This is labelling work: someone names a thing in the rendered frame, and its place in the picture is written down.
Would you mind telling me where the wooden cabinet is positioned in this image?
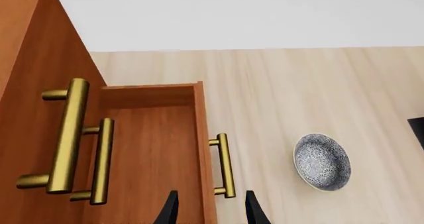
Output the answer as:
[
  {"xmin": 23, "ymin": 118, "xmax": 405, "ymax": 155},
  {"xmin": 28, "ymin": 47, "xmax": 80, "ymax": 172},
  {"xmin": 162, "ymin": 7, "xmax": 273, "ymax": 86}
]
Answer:
[{"xmin": 0, "ymin": 0, "xmax": 109, "ymax": 224}]

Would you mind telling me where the flat black stove plate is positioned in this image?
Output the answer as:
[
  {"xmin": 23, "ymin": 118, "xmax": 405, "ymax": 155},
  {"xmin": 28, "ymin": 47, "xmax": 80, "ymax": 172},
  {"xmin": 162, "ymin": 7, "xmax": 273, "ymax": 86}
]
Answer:
[{"xmin": 406, "ymin": 117, "xmax": 424, "ymax": 152}]

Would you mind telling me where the open wooden drawer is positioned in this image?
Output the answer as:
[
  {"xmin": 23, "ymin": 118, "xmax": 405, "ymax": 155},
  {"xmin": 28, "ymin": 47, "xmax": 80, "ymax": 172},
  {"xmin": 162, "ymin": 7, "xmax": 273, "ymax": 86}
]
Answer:
[{"xmin": 81, "ymin": 80, "xmax": 220, "ymax": 224}]

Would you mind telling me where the blue patterned bowl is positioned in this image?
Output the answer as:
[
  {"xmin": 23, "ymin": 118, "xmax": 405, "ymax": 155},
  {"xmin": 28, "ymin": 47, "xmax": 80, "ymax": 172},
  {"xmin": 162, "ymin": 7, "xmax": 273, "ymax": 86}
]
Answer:
[{"xmin": 293, "ymin": 133, "xmax": 352, "ymax": 193}]

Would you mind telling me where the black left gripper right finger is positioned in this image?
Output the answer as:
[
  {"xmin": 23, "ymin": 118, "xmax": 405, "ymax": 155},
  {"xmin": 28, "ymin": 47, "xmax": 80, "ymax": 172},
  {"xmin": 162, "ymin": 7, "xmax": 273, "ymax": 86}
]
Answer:
[{"xmin": 245, "ymin": 190, "xmax": 271, "ymax": 224}]

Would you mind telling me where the large brass drawer handle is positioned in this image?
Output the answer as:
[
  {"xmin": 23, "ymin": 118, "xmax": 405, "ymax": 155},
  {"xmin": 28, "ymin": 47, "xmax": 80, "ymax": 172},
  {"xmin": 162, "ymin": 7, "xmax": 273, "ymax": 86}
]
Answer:
[{"xmin": 15, "ymin": 78, "xmax": 90, "ymax": 195}]

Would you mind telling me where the medium brass drawer handle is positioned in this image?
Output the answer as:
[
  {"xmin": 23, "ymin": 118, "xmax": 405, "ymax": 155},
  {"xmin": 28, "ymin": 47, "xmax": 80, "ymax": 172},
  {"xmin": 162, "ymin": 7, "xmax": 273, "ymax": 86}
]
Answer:
[{"xmin": 69, "ymin": 118, "xmax": 116, "ymax": 206}]

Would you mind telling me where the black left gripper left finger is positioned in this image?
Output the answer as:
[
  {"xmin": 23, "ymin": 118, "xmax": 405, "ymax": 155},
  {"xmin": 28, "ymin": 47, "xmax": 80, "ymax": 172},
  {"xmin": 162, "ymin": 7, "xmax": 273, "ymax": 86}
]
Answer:
[{"xmin": 150, "ymin": 190, "xmax": 182, "ymax": 224}]

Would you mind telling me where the small brass drawer handle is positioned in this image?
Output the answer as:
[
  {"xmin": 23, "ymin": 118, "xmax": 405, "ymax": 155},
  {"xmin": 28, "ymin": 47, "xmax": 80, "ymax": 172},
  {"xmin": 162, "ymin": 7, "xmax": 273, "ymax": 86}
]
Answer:
[{"xmin": 207, "ymin": 133, "xmax": 237, "ymax": 199}]

